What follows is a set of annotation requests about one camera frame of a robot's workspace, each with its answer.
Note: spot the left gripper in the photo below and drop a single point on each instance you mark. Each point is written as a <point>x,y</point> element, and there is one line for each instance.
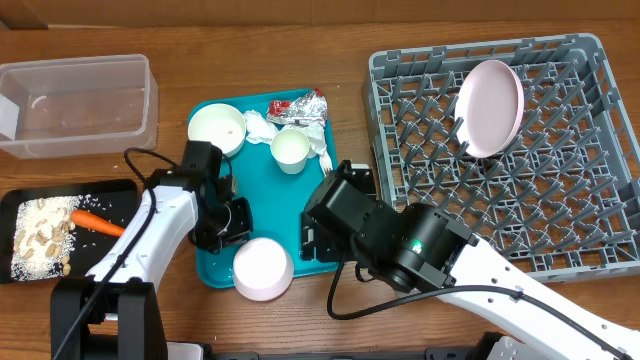
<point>239,230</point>

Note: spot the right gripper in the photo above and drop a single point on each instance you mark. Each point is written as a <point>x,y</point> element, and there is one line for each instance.
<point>320,238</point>

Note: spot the white bowl with rice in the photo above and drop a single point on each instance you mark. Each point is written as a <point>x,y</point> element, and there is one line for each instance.
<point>262,269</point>

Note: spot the white bowl with peanuts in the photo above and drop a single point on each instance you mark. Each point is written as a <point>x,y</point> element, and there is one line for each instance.
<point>220,124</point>

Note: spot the orange carrot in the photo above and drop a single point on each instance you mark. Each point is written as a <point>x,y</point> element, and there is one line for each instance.
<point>90,221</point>

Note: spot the white round plate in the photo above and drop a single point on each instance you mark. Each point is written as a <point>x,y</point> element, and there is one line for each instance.
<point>491,106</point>

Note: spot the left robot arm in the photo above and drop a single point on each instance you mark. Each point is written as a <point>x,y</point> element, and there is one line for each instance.
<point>112,312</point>

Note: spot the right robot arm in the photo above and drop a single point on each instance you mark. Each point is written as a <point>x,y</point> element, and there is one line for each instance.
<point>423,253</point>

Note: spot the black rectangular waste tray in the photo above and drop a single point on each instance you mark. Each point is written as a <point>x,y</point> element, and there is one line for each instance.
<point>113,200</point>

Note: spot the grey plastic dishwasher rack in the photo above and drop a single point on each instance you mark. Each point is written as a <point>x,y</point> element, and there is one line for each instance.
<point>561,201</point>

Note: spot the white plastic fork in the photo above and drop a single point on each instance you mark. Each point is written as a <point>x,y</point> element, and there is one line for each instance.
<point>325,160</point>

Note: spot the teal plastic serving tray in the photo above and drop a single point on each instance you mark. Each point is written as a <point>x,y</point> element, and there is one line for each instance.
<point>276,199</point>

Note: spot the white paper cup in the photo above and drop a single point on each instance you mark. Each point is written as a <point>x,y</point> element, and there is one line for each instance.
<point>290,148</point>

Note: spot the crumpled white napkin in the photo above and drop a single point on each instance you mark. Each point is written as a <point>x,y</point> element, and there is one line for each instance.
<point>259,130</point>

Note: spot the crumpled silver foil wrapper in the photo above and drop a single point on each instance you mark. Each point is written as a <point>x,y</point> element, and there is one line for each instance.
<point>309,109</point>

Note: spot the clear plastic storage bin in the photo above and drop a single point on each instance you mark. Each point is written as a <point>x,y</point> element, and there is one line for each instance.
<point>78,106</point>

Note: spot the pile of rice and peanuts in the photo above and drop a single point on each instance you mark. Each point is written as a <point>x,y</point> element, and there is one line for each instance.
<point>46,240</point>

